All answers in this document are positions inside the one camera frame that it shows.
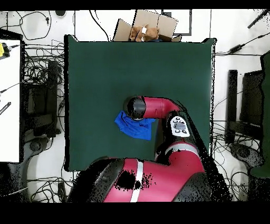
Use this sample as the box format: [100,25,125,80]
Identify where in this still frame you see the blue laundry item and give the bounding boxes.
[114,110,157,141]

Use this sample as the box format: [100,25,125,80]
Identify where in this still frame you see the black flat bar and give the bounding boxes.
[0,101,12,116]

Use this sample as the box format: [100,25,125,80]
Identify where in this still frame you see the dark green table cloth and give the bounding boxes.
[64,34,217,172]

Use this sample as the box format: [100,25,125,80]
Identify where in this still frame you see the brown plush toy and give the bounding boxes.
[129,23,160,42]

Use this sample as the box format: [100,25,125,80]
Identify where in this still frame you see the brown cardboard box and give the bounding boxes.
[112,9,182,43]

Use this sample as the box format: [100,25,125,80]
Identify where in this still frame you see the black equipment case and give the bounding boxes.
[22,60,62,138]

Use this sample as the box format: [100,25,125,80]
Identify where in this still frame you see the black upright bar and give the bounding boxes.
[224,69,238,145]

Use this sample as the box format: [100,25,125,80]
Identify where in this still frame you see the dark stand foot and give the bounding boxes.
[21,136,53,199]
[229,142,265,170]

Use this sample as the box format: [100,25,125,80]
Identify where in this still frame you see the black power strip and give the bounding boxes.
[57,181,68,202]

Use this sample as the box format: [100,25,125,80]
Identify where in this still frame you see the black chair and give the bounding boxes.
[239,69,265,127]

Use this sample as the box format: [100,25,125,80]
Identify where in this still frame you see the white desk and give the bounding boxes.
[0,39,22,163]

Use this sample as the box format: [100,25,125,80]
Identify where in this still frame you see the green cloth covered table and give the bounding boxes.
[249,50,270,179]

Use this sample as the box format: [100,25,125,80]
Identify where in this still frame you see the yellow and black tool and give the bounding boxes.
[0,42,12,59]

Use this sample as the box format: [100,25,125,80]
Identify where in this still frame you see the black tripod leg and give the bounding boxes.
[247,9,270,29]

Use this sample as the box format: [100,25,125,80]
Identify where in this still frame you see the black floor cable tangle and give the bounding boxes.
[211,118,262,148]

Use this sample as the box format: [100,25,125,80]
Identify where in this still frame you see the black curved floor cable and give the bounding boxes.
[88,9,110,42]

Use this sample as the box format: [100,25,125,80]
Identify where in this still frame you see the grey floor frame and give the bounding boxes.
[161,9,193,36]

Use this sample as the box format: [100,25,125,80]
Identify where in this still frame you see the black power adapter with cable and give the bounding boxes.
[226,31,270,54]

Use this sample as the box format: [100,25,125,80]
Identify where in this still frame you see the black looped cable with plug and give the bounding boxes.
[15,10,52,41]

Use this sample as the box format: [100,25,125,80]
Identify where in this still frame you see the thin black probe cable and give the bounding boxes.
[0,81,23,94]

